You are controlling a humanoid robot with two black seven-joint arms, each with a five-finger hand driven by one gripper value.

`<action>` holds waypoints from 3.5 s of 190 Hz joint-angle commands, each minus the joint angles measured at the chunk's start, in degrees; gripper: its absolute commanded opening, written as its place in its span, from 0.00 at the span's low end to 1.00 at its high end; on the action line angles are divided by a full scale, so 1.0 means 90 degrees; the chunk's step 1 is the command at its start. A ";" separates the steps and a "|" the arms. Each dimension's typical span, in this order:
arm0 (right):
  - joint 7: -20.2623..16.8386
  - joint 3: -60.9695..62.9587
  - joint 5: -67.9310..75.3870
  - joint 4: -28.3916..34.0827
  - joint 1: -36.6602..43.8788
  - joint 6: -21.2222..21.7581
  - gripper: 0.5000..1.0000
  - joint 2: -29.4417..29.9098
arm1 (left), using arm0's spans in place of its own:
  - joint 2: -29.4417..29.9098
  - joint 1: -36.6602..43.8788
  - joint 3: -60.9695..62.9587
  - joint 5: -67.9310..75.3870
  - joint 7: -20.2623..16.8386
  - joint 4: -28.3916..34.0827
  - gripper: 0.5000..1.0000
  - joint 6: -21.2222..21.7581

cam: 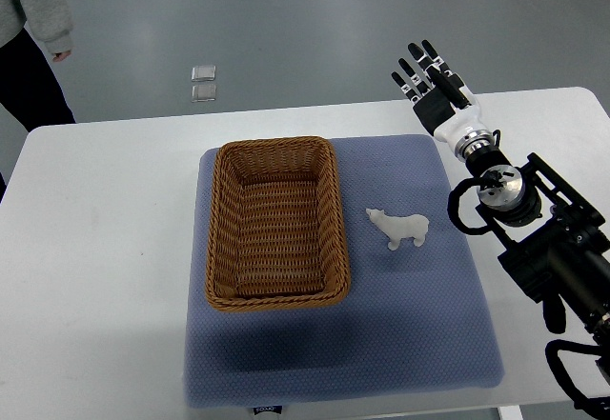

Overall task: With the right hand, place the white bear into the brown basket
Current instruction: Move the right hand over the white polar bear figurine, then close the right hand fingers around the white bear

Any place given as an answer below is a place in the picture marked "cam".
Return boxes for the blue-grey cushion mat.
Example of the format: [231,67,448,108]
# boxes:
[184,134,503,409]

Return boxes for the person in grey sweater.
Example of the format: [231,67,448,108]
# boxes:
[1,0,75,131]

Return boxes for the white bear figurine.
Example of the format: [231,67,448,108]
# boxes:
[365,209,430,251]

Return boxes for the upper metal floor plate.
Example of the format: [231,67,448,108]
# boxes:
[191,65,216,82]

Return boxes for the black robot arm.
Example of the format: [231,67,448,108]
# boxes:
[447,130,609,419]

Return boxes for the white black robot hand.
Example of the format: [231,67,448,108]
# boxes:
[392,40,495,162]

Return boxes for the brown wicker basket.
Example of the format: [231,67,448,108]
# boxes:
[205,136,351,312]

